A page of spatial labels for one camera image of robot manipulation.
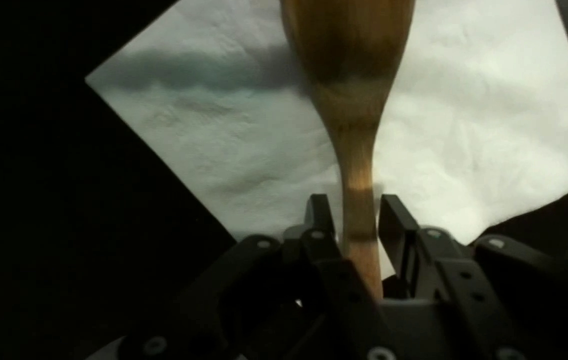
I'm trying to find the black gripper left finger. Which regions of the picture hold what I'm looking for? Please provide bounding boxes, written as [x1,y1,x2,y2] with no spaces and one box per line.
[86,192,392,360]

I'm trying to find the flat white napkin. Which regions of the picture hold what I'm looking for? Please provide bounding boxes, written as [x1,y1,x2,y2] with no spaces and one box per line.
[83,0,568,245]

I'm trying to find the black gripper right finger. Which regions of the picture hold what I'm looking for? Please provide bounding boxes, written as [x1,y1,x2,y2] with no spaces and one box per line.
[377,192,568,360]

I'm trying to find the wooden spoon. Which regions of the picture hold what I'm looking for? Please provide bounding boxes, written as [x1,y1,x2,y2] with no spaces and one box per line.
[280,0,418,301]

